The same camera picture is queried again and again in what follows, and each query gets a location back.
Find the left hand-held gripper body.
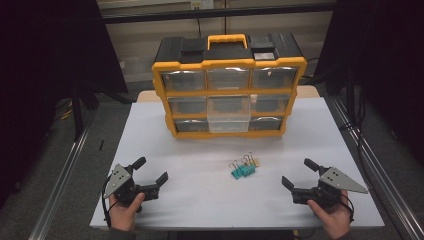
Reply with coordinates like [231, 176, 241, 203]
[103, 163, 161, 213]

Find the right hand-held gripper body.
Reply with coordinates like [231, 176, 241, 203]
[291, 166, 369, 210]

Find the teal binder clip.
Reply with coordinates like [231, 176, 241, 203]
[228, 159, 244, 181]
[244, 152, 261, 175]
[239, 156, 252, 178]

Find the clear plastic drawer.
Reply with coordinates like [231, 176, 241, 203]
[206, 94, 252, 134]

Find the yellow black drawer organizer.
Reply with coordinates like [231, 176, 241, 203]
[151, 32, 308, 140]

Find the person's left hand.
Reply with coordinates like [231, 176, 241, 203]
[108, 192, 146, 232]

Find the person's right hand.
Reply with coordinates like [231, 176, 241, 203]
[306, 189, 353, 240]

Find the black metal stand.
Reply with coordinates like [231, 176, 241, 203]
[70, 81, 101, 143]

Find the black curtain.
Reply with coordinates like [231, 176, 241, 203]
[313, 0, 424, 166]
[0, 0, 130, 209]

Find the black horizontal bar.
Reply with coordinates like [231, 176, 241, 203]
[100, 2, 337, 25]

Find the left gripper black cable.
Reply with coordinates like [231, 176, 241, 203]
[101, 175, 114, 230]

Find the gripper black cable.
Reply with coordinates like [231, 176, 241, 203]
[101, 175, 114, 230]
[339, 193, 355, 224]

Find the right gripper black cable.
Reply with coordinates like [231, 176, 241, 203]
[339, 193, 355, 224]

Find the metal floor rail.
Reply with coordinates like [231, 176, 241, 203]
[27, 109, 97, 240]
[328, 95, 424, 240]

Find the black floor cable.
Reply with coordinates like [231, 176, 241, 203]
[338, 84, 369, 174]

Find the yellow floor cable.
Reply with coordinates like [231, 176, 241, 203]
[58, 99, 75, 122]

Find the white wall outlet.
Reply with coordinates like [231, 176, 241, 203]
[190, 0, 215, 11]

